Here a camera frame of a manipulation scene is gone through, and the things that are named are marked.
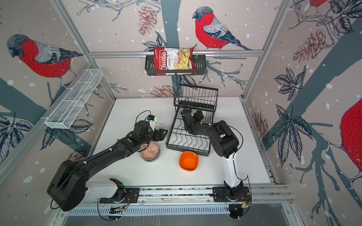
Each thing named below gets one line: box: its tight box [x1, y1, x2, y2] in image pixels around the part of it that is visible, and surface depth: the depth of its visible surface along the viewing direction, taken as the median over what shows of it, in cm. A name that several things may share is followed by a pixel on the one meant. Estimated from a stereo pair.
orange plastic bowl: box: [179, 150, 200, 172], surface depth 84 cm
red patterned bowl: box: [139, 141, 161, 162], surface depth 86 cm
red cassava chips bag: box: [153, 47, 198, 77], surface depth 89 cm
